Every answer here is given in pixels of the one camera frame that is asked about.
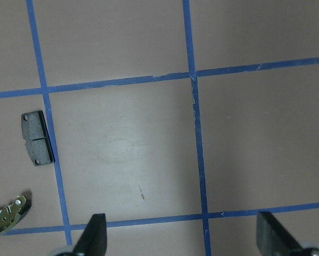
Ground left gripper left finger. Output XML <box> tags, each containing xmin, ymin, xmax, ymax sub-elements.
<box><xmin>71</xmin><ymin>213</ymin><xmax>107</xmax><ymax>256</ymax></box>

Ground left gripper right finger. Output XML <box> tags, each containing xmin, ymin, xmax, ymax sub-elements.
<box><xmin>256</xmin><ymin>211</ymin><xmax>303</xmax><ymax>255</ymax></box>

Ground olive metal brake shoe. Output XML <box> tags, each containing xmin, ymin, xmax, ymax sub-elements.
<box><xmin>0</xmin><ymin>190</ymin><xmax>32</xmax><ymax>237</ymax></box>

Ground dark grey brake pad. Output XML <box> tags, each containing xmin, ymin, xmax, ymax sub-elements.
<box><xmin>21</xmin><ymin>110</ymin><xmax>55</xmax><ymax>166</ymax></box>

